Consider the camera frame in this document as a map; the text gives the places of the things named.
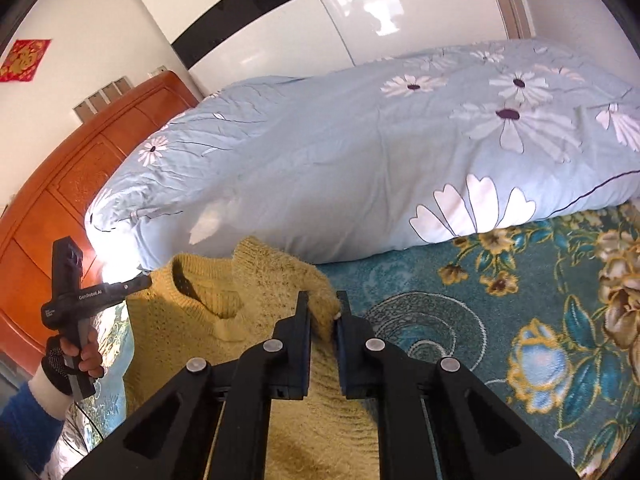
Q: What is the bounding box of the teal floral bed sheet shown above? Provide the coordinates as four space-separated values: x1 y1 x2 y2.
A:
59 202 640 480

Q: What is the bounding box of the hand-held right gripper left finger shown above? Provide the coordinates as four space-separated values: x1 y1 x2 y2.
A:
65 290 312 480

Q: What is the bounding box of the white glossy wardrobe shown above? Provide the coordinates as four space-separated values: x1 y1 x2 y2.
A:
127 0 533 96

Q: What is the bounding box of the person's left hand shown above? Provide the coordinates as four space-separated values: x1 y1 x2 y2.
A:
41 327 105 401

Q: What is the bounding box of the person's left forearm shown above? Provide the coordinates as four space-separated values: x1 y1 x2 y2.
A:
0 375 73 476

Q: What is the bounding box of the yellow knitted sweater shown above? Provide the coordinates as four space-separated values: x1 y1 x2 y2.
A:
122 236 382 480

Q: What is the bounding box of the wall switch panel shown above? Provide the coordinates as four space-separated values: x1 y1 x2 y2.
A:
72 76 133 122

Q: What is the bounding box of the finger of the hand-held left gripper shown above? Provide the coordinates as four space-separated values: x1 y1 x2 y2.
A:
122 272 153 297

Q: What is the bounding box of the wooden headboard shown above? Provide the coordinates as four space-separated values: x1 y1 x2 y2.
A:
0 70 201 361

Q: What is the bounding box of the red wall decoration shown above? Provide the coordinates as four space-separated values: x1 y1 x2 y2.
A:
0 38 52 83

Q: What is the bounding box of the light blue floral quilt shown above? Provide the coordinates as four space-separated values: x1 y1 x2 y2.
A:
84 37 640 273

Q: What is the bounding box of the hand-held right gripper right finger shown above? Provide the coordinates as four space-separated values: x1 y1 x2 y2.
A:
336 290 581 480

